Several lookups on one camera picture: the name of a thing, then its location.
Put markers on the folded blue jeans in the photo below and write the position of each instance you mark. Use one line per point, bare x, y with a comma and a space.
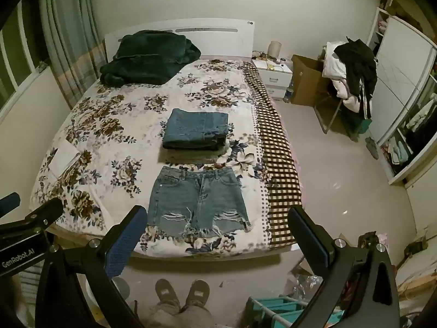
196, 126

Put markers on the white folded cloth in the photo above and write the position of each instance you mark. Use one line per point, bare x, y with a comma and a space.
64, 162

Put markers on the person's left slipper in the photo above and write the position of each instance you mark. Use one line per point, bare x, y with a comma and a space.
167, 292

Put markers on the teal storage rack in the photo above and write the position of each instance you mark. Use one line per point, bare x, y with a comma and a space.
283, 309

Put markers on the white nightstand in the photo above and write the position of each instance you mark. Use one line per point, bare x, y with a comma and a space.
275, 78

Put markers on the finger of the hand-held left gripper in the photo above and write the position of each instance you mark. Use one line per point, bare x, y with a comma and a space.
8, 203
46, 211

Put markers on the floral bed blanket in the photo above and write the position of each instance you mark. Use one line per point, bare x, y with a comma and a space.
112, 136

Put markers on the beige table lamp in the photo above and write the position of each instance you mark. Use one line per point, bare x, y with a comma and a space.
274, 50

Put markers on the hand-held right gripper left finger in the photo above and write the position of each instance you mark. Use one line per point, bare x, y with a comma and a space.
125, 244

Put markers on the brown cardboard box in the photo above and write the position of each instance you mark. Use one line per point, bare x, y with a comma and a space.
305, 82

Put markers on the white sliding-door wardrobe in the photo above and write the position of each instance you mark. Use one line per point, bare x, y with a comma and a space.
399, 75

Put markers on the dark slipper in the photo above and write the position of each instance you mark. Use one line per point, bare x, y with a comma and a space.
372, 147

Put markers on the white frame window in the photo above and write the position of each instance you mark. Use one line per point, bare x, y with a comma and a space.
15, 58

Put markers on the clear plastic bag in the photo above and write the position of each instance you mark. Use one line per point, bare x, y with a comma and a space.
305, 285

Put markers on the dark green fleece blanket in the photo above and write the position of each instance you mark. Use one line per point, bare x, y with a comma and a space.
150, 56

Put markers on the white bed headboard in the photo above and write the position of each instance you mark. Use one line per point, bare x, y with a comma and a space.
218, 39

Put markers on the grey-green curtain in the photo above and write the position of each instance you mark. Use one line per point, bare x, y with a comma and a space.
66, 30

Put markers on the ripped denim shorts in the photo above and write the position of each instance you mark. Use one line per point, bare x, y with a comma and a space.
196, 200

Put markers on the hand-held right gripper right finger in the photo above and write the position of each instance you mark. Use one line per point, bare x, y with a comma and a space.
311, 246

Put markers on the teal cloth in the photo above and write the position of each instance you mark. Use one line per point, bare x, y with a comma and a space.
364, 125

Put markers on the person's left leg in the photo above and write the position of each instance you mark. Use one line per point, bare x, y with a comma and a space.
160, 316

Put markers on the metal frame chair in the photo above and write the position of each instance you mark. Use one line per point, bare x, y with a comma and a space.
329, 116

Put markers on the person's slipper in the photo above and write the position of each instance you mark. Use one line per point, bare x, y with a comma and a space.
167, 292
198, 292

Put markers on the person's right slipper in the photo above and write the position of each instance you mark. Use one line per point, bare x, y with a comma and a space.
198, 292

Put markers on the pile of white clothes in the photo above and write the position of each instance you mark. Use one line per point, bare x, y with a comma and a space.
336, 65

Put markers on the person's leg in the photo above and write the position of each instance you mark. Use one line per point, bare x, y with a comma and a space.
199, 317
160, 316

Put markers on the brown checkered bed sheet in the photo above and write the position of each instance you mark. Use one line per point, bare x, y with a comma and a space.
278, 164

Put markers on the person's right leg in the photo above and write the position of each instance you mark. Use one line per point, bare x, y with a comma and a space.
199, 317

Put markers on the black jacket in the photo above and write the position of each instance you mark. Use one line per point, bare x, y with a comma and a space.
360, 66

